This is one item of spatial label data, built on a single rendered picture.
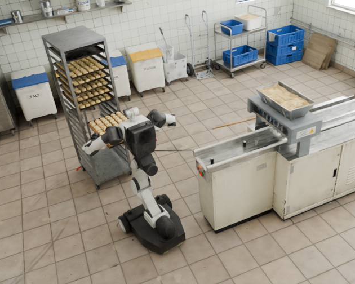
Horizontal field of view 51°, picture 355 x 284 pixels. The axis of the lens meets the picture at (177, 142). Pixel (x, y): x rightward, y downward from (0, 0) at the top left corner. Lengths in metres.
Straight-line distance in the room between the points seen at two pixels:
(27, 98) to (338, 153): 4.61
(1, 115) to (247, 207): 3.97
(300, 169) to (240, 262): 1.05
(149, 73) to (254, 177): 3.44
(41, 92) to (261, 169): 3.92
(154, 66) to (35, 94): 2.00
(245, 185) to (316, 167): 0.70
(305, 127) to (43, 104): 4.33
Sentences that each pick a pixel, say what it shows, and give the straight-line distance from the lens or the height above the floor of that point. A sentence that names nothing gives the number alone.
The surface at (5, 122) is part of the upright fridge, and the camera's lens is 6.23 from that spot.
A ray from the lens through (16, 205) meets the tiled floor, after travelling 4.94.
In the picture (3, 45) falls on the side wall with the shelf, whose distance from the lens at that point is 6.75.
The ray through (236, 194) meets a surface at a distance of 3.67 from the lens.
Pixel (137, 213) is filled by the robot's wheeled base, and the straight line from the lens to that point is 3.99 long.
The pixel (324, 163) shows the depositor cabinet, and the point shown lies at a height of 0.64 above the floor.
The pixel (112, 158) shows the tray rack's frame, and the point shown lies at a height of 0.15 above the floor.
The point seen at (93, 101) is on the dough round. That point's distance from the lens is 4.21.
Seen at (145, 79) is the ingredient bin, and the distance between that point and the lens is 6.54.
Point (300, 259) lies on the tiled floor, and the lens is 3.81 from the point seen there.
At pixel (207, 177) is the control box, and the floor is 0.76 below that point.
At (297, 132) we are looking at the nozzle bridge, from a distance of 3.38.
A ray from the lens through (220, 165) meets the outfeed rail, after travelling 3.36.
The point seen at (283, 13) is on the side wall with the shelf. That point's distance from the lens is 8.27.
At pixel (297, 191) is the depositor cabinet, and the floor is 0.41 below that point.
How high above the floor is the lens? 2.94
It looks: 34 degrees down
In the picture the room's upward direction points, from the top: 6 degrees counter-clockwise
